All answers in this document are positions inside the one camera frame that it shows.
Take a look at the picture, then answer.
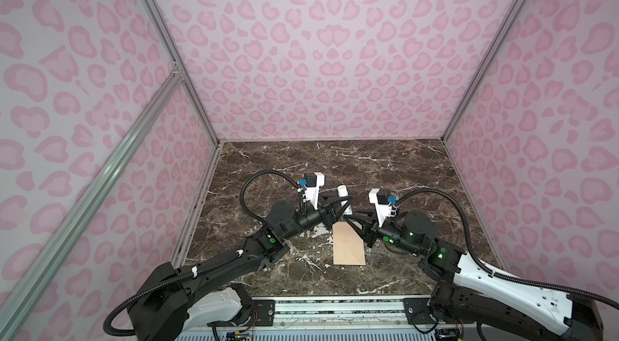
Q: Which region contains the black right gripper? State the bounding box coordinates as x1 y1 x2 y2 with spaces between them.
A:
342 209 424 258

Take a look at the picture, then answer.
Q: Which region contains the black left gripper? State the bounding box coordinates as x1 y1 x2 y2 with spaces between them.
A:
282 190 351 243

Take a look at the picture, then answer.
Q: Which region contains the white glue stick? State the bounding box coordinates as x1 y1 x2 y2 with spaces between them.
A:
337 185 349 202

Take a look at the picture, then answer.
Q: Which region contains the peach paper envelope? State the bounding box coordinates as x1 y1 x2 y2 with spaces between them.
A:
333 222 366 266

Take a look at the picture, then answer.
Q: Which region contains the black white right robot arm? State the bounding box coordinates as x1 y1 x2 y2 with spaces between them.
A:
344 211 604 340

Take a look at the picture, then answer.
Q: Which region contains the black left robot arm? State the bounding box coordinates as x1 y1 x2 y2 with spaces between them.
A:
127 194 351 340

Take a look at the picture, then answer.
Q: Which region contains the left diagonal aluminium strut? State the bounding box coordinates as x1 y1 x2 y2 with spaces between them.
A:
1 70 185 340

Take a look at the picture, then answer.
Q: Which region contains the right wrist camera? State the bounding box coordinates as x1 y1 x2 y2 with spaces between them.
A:
368 189 398 228

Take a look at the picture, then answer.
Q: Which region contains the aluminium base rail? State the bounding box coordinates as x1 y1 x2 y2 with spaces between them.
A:
130 295 552 341

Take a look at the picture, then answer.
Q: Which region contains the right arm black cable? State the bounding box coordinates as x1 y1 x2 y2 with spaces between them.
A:
393 187 619 311

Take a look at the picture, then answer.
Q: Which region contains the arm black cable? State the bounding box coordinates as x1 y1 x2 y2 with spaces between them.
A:
102 169 301 337
393 187 619 311

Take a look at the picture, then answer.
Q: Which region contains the left corner aluminium post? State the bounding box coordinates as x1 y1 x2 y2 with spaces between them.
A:
140 0 220 147

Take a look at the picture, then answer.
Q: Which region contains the corner aluminium post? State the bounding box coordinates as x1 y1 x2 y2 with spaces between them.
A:
140 0 220 147
441 0 530 145

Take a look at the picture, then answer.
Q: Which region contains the right corner aluminium post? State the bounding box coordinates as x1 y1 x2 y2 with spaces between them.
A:
441 0 530 145

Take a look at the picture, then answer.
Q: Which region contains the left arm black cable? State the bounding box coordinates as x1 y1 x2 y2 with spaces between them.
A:
102 169 301 337

